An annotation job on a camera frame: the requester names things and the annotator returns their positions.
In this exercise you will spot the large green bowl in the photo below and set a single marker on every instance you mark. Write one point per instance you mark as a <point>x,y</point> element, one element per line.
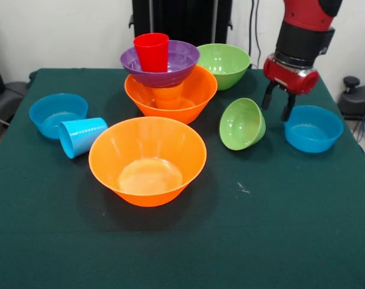
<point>227,66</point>

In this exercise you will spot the small green bowl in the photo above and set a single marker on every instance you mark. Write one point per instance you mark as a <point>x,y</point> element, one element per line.
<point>241,125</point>

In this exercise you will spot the purple bowl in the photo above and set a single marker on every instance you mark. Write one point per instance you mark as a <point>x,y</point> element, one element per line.
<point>182,60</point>

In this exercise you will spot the blue bowl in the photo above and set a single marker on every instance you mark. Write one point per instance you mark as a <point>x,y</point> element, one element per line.
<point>56,111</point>
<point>313,132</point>

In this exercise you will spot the blue cup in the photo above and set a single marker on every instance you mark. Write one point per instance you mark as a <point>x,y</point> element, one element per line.
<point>80,137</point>

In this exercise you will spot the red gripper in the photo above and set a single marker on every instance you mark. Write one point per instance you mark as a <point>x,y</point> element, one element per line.
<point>286,76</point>

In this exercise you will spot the red cup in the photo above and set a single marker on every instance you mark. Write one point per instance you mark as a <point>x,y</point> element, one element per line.
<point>152,54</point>

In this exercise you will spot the black pedestal foot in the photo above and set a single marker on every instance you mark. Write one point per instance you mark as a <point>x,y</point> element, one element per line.
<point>358,99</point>
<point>8,99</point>

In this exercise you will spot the orange cup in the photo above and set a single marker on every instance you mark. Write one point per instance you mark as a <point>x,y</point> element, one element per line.
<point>169,97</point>

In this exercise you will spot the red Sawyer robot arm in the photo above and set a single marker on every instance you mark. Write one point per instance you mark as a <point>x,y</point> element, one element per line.
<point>306,30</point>

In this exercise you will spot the dark green table cloth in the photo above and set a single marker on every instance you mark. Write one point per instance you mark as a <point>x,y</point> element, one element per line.
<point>182,247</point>

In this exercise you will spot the large orange bowl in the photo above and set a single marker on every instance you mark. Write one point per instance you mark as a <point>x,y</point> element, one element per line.
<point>200,93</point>
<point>146,150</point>

